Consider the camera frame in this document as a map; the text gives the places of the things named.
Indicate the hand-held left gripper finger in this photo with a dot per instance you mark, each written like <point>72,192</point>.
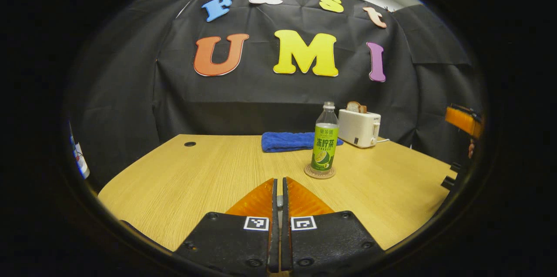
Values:
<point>274,225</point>
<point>284,233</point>

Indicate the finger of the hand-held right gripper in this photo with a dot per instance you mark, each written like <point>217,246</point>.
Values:
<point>463,121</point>

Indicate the round brown coaster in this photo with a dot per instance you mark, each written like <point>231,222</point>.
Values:
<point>320,175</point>

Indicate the green label water bottle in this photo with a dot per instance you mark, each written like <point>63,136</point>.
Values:
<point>324,146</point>

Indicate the clear bottle with red cap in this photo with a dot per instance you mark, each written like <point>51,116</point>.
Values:
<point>82,164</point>

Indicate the blue towel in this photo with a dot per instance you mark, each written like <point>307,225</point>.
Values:
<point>287,142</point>

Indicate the white toaster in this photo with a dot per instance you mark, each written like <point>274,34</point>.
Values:
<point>357,129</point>

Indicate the toasted bread slice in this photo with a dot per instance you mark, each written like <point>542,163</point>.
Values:
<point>354,107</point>

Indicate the black backdrop cloth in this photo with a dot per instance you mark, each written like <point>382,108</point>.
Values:
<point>130,94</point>

